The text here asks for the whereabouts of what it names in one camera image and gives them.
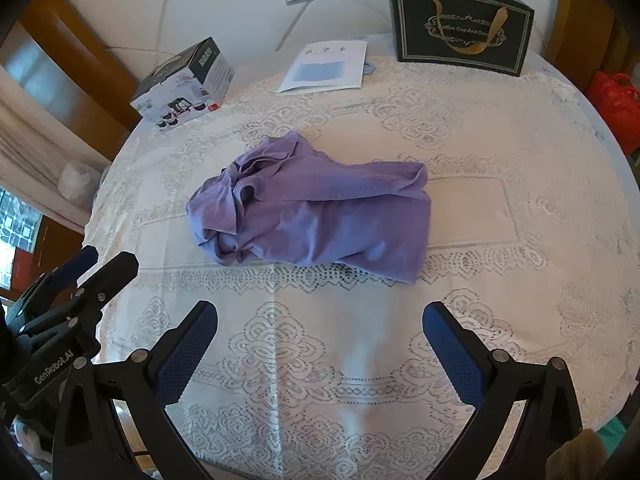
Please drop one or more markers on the crumpled clear plastic bag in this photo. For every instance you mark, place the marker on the crumpled clear plastic bag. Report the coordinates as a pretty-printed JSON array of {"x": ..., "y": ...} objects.
[{"x": 77, "y": 180}]

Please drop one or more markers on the black gift bag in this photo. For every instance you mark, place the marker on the black gift bag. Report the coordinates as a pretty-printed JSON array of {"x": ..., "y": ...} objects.
[{"x": 460, "y": 30}]

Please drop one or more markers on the red plastic bag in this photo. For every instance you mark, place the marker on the red plastic bag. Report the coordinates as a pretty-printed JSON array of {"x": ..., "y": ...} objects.
[{"x": 612, "y": 97}]

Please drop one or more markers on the white appliance carton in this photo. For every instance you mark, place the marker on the white appliance carton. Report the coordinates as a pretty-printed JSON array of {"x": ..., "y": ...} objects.
[{"x": 195, "y": 85}]

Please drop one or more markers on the green cloth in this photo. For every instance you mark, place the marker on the green cloth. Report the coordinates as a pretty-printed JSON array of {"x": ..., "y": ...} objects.
[{"x": 614, "y": 437}]

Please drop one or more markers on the wooden door frame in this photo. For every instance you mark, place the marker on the wooden door frame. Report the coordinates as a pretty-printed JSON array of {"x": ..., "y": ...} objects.
[{"x": 580, "y": 15}]

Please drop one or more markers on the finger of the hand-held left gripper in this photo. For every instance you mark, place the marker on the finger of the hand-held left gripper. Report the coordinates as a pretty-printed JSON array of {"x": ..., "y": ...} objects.
[
  {"x": 117, "y": 272},
  {"x": 80, "y": 261}
]

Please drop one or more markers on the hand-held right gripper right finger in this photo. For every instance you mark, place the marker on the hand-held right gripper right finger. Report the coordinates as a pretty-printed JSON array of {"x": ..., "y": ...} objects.
[{"x": 452, "y": 355}]

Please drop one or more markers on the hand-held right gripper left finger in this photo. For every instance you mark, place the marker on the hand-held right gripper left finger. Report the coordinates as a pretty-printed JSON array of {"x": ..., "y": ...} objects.
[{"x": 185, "y": 355}]

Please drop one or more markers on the white booklet with blue panel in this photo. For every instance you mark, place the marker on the white booklet with blue panel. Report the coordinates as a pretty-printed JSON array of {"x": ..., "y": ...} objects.
[{"x": 325, "y": 67}]

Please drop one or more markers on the brown cloth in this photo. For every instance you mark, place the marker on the brown cloth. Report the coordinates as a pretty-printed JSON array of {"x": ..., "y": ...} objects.
[{"x": 575, "y": 455}]

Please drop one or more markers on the purple t-shirt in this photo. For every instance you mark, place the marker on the purple t-shirt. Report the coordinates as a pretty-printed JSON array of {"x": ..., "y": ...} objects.
[{"x": 325, "y": 215}]

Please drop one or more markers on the beige curtain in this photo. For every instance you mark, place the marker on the beige curtain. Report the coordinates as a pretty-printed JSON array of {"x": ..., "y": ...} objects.
[{"x": 45, "y": 145}]

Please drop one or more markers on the wooden door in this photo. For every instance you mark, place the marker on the wooden door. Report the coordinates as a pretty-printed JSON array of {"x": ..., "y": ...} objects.
[{"x": 75, "y": 45}]

